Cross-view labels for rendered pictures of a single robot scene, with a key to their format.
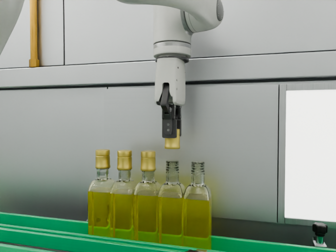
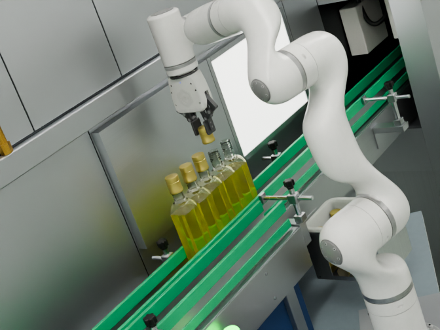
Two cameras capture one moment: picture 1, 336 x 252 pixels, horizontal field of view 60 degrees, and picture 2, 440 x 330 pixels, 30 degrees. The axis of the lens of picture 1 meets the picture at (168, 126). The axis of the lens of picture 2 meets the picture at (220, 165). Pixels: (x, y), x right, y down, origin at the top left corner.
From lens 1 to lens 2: 1.93 m
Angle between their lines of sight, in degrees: 64
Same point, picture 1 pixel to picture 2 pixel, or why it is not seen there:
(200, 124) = (179, 118)
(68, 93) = (53, 161)
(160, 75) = (200, 87)
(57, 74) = (43, 144)
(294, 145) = (228, 100)
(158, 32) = (183, 54)
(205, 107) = not seen: hidden behind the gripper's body
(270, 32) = not seen: hidden behind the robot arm
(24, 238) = (176, 289)
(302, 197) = (245, 135)
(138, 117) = (137, 142)
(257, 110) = not seen: hidden behind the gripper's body
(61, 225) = (156, 279)
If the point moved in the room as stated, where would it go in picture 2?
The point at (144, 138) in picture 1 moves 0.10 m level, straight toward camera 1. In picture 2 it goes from (148, 158) to (183, 150)
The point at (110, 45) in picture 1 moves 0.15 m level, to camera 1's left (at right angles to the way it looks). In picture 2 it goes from (72, 84) to (41, 109)
